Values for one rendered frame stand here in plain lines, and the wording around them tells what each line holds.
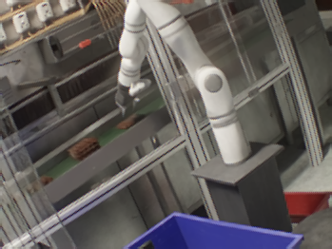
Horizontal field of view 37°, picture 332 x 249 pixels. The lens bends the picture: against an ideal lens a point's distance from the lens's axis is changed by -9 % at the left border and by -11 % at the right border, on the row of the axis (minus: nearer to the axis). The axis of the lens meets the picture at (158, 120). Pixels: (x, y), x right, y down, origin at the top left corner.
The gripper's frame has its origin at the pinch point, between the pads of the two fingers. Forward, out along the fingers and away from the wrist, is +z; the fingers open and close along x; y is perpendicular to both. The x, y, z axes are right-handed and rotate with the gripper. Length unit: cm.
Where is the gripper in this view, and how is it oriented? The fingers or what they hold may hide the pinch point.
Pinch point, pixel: (127, 113)
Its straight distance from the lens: 208.8
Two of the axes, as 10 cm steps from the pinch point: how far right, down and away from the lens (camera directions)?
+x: -7.1, 4.8, -5.1
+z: -1.5, 6.1, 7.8
